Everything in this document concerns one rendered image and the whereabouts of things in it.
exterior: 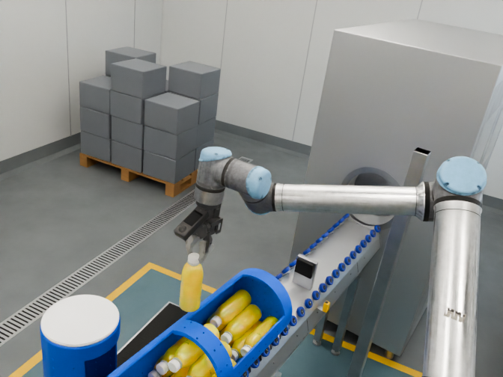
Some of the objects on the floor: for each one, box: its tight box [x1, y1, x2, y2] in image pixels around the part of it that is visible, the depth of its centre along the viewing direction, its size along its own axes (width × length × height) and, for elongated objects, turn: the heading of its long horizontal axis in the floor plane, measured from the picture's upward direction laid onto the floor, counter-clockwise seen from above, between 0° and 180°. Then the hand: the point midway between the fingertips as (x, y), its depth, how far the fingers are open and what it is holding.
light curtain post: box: [347, 147, 431, 377], centre depth 238 cm, size 6×6×170 cm
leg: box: [313, 310, 329, 346], centre depth 321 cm, size 6×6×63 cm
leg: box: [331, 276, 361, 356], centre depth 315 cm, size 6×6×63 cm
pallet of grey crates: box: [79, 46, 221, 197], centre depth 521 cm, size 120×80×119 cm
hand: (194, 257), depth 157 cm, fingers closed on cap, 4 cm apart
